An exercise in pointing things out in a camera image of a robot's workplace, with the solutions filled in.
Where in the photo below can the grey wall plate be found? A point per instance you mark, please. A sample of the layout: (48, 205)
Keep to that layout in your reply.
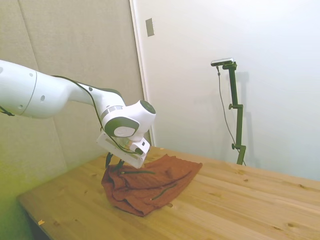
(150, 27)

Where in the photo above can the white door frame trim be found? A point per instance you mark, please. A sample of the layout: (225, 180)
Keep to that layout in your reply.
(143, 75)

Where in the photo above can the rust brown shorts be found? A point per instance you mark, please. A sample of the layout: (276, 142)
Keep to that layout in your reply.
(150, 185)

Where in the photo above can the silver camera on stand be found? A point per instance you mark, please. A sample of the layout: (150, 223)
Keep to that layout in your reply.
(222, 61)

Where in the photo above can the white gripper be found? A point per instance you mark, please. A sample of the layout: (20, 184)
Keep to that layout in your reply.
(136, 161)

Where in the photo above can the dark green camera stand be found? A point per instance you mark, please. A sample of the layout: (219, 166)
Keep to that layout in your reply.
(235, 95)

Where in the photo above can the small orange scrap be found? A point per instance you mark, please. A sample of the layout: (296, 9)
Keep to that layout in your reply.
(41, 221)

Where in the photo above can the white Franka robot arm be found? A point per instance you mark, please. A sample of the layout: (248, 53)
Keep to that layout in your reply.
(37, 92)

